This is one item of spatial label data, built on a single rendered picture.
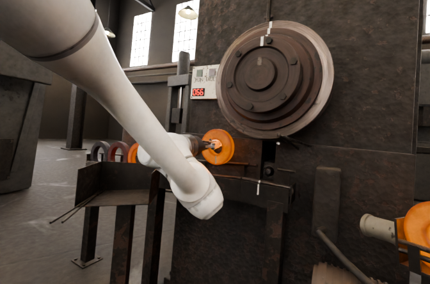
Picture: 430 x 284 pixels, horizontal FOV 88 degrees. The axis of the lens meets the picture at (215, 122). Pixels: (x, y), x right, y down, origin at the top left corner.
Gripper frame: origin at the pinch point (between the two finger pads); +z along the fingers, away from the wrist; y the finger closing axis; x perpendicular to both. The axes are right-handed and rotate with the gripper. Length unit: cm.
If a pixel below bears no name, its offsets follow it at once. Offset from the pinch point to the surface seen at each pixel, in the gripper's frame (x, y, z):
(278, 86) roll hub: 23.0, 27.0, -6.6
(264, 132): 6.0, 21.0, 0.0
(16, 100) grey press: 21, -269, 18
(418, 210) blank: -9, 64, -16
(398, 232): -15, 60, -16
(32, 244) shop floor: -83, -136, -13
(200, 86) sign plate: 28.1, -20.3, 14.7
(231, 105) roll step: 16.2, 7.1, -1.9
